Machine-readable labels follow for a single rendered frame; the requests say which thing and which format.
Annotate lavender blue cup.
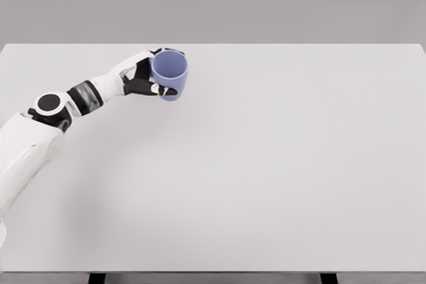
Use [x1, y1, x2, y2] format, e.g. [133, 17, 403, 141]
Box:
[150, 51, 189, 102]

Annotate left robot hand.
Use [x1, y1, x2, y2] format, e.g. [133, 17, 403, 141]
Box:
[110, 47, 186, 97]

